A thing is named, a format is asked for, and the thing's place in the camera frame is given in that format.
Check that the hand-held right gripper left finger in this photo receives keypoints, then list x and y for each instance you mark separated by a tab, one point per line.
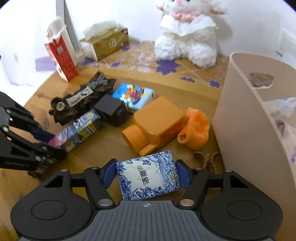
109	172

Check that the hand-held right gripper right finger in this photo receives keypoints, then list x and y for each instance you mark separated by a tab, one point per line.
183	173

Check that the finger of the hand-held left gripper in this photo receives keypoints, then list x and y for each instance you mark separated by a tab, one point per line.
50	154
41	134

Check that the blue white tissue packet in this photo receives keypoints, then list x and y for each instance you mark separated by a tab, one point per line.
145	173

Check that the colourful printed long box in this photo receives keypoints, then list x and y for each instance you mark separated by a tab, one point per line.
81	129

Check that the orange plush toy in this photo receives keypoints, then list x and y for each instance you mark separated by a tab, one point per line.
196	129

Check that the orange plastic bottle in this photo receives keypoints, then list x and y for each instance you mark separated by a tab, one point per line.
157	118

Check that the beige plastic storage basket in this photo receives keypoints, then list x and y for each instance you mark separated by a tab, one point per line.
235	115

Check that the cartoon print tissue packet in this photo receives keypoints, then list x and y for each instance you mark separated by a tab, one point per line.
131	95

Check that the wooden desktop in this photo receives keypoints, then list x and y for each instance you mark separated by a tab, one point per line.
97	157

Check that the small black box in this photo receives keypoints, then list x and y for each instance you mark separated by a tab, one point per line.
108	106

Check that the red milk carton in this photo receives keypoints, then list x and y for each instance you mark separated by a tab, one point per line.
62	60

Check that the tan tissue box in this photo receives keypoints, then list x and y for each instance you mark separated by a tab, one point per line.
108	45

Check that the grey upright panel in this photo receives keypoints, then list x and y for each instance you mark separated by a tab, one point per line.
67	23

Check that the white sheep plush toy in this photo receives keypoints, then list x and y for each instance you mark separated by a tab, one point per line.
185	46

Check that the white wall switch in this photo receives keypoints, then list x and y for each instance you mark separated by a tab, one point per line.
286	44

